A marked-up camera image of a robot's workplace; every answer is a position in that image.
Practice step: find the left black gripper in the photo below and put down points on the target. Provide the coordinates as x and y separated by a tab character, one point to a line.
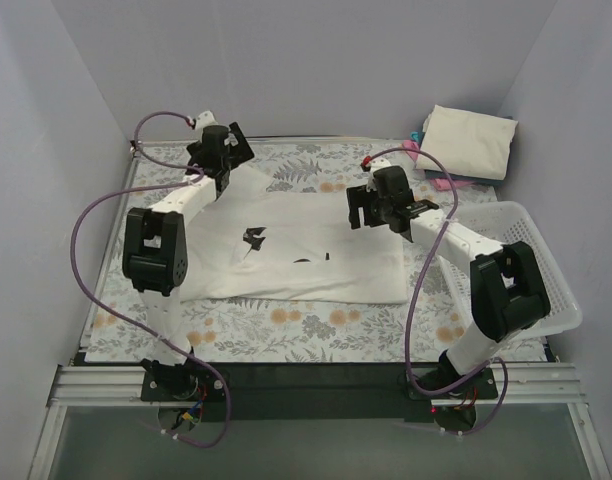
237	147

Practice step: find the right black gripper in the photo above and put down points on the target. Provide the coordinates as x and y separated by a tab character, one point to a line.
363	206

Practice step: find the white t shirt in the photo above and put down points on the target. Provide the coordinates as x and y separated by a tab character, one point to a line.
257	243

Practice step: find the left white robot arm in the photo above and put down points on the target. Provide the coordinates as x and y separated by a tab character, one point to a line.
155	253

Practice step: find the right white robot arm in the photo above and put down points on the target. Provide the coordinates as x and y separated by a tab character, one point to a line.
507	291

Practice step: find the pink folded t shirt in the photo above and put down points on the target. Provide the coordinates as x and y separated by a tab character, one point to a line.
436	179

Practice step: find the cream folded t shirt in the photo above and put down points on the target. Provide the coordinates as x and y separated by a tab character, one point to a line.
466	142

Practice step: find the floral table mat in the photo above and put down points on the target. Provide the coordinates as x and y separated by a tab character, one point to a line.
241	329

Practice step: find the white plastic basket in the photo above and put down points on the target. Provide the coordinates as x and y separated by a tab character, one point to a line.
478	226

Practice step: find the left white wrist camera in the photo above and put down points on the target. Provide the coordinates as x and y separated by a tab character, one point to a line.
203	119

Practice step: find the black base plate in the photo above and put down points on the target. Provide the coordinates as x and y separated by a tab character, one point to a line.
311	391

